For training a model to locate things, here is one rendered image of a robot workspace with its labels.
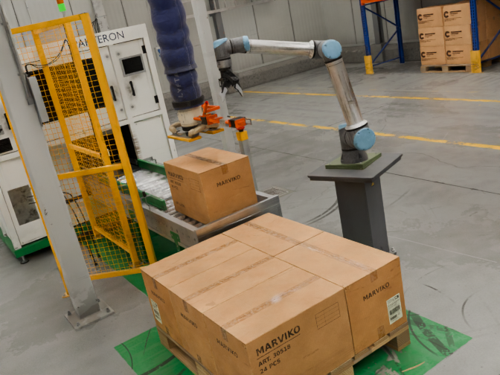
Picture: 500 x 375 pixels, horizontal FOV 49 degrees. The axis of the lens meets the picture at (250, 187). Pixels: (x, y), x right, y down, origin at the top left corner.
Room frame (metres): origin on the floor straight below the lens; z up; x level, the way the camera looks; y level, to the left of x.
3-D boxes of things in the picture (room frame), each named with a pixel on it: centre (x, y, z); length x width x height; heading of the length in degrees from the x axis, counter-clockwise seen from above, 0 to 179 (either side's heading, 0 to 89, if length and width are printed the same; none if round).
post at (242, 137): (4.35, -0.02, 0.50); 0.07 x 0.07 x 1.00; 30
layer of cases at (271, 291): (2.87, 0.04, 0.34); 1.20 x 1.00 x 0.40; 30
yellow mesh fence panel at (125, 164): (4.11, 1.25, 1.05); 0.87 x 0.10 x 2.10; 82
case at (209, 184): (3.92, 0.29, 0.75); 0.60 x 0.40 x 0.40; 29
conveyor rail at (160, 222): (4.45, 0.99, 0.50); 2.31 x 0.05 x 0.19; 30
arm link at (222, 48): (3.44, 0.00, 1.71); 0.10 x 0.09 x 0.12; 99
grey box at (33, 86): (3.78, 1.28, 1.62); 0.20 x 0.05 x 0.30; 30
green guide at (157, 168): (5.05, 0.66, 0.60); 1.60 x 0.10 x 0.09; 30
